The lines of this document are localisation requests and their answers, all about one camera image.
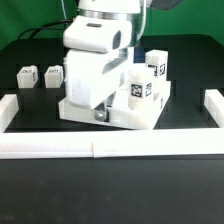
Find white U-shaped obstacle fence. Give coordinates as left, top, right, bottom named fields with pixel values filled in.
left=0, top=94, right=224, bottom=159

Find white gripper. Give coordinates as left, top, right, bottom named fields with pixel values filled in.
left=64, top=48, right=134, bottom=121

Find white square tabletop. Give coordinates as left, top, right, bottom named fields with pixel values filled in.
left=58, top=81, right=171, bottom=130

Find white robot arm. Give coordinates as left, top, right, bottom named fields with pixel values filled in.
left=63, top=0, right=182, bottom=122

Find black cable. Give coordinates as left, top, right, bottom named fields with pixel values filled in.
left=18, top=19, right=74, bottom=40

